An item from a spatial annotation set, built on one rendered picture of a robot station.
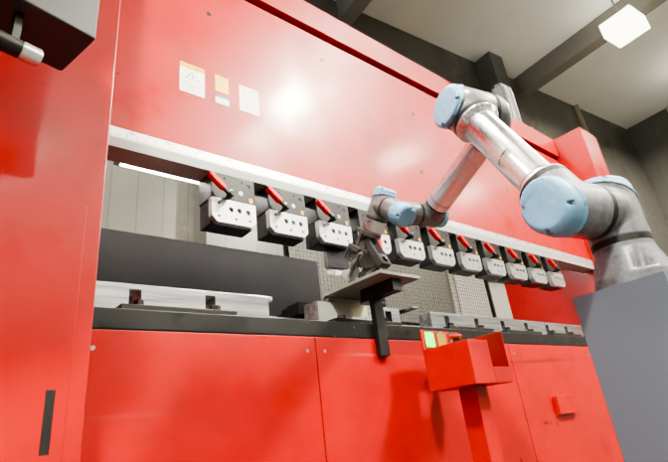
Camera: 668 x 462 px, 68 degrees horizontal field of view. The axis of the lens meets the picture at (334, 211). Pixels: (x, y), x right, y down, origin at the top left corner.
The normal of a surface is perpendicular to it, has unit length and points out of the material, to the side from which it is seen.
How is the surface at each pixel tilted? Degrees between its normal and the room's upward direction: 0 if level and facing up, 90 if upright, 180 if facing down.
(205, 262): 90
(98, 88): 90
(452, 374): 90
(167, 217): 90
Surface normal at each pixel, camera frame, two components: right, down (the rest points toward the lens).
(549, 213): -0.84, 0.00
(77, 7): 0.79, -0.33
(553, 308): -0.77, -0.18
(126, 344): 0.63, -0.38
